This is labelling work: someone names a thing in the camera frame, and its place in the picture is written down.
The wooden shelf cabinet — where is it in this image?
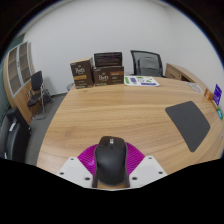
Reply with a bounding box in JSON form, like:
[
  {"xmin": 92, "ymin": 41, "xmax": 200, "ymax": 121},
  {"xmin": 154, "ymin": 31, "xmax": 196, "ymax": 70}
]
[{"xmin": 2, "ymin": 41, "xmax": 36, "ymax": 124}]

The black mesh office chair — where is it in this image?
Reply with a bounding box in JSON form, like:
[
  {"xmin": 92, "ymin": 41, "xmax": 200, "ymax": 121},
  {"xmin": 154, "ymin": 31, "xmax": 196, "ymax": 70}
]
[{"xmin": 129, "ymin": 49, "xmax": 167, "ymax": 78}]

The wide brown cardboard box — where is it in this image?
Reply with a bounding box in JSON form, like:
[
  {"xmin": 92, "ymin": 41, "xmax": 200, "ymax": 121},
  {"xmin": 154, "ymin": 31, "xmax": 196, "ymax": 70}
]
[{"xmin": 92, "ymin": 65, "xmax": 125, "ymax": 87}]

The black leather office chair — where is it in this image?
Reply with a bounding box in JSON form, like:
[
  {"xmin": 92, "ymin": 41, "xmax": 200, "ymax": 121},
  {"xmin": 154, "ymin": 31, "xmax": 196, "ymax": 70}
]
[{"xmin": 0, "ymin": 106, "xmax": 33, "ymax": 164}]

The black metal-legged chair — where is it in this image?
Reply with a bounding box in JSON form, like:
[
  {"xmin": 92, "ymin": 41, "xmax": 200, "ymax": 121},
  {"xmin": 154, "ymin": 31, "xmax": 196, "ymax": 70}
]
[{"xmin": 26, "ymin": 70, "xmax": 54, "ymax": 121}]

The round grey disc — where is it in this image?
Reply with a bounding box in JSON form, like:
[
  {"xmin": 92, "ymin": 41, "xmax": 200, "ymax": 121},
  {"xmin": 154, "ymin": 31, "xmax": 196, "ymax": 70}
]
[{"xmin": 188, "ymin": 81, "xmax": 204, "ymax": 94}]

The small orange box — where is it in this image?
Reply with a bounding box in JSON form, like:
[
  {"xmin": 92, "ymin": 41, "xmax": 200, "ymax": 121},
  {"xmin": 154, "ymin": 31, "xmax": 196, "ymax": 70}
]
[{"xmin": 203, "ymin": 88, "xmax": 215, "ymax": 102}]

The dark grey mouse pad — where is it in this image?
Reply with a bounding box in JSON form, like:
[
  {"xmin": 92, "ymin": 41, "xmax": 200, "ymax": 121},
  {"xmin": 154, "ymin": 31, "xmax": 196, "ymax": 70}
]
[{"xmin": 164, "ymin": 100, "xmax": 212, "ymax": 153}]

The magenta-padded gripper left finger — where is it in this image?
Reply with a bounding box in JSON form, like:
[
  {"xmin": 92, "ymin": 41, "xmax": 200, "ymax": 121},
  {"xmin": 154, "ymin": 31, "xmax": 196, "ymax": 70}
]
[{"xmin": 57, "ymin": 143, "xmax": 100, "ymax": 188}]

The tall brown cardboard box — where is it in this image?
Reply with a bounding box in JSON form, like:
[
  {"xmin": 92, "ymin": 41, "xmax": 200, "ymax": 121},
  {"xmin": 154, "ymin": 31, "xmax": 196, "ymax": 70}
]
[{"xmin": 69, "ymin": 58, "xmax": 95, "ymax": 90}]

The purple sign card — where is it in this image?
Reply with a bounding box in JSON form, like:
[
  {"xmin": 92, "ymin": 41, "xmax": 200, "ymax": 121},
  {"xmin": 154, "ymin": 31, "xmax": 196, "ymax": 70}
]
[{"xmin": 212, "ymin": 83, "xmax": 223, "ymax": 107}]

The black computer mouse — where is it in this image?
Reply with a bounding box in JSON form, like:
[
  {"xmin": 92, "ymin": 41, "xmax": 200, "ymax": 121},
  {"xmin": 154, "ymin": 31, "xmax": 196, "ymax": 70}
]
[{"xmin": 91, "ymin": 135, "xmax": 131, "ymax": 188}]

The black display box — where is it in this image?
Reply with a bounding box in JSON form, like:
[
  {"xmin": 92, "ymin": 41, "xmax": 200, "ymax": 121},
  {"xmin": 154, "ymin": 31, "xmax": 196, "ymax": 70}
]
[{"xmin": 93, "ymin": 51, "xmax": 124, "ymax": 69}]

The wooden side desk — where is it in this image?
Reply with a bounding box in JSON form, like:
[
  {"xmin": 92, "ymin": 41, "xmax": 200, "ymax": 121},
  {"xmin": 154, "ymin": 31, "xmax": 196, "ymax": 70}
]
[{"xmin": 165, "ymin": 62, "xmax": 208, "ymax": 89}]

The printed paper sheet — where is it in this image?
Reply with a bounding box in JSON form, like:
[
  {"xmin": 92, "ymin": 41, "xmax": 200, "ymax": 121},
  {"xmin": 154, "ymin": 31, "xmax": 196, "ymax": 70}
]
[{"xmin": 123, "ymin": 75, "xmax": 160, "ymax": 88}]

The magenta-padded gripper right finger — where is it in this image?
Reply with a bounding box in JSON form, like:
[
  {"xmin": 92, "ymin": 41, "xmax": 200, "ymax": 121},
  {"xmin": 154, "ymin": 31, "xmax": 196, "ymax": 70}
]
[{"xmin": 124, "ymin": 141, "xmax": 168, "ymax": 189}]

